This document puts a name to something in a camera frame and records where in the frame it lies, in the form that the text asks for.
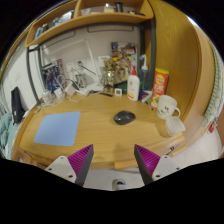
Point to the printed figure box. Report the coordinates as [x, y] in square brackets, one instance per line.
[124, 56]

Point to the red yellow chip canister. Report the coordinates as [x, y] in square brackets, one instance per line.
[160, 85]

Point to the metal cup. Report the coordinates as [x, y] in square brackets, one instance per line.
[80, 80]

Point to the white printed mug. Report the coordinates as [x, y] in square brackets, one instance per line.
[165, 106]

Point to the black computer mouse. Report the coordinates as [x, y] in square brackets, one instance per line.
[124, 117]

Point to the small white cube clock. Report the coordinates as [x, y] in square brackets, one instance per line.
[118, 92]

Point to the white red-capped lotion bottle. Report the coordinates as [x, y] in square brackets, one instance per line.
[133, 87]

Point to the light blue mouse pad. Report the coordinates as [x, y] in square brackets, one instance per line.
[58, 128]

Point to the brown tree figurine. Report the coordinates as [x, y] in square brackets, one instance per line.
[109, 76]

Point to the clear plastic container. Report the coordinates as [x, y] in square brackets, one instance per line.
[174, 126]

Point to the teal blanket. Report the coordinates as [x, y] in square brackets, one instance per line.
[6, 133]

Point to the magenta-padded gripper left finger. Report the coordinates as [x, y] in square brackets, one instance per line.
[60, 166]

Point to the blue robot model box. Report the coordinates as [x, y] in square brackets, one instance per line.
[52, 76]

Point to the white power adapter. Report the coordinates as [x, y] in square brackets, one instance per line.
[70, 89]

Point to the blue tissue pack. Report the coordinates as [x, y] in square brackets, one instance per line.
[144, 96]

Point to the wooden shelf unit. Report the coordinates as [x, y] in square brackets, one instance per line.
[100, 18]

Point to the blue pump spray bottle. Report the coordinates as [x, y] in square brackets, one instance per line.
[144, 71]

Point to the black bag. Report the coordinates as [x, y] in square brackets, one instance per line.
[16, 105]

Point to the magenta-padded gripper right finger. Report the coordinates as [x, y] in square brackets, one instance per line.
[165, 165]

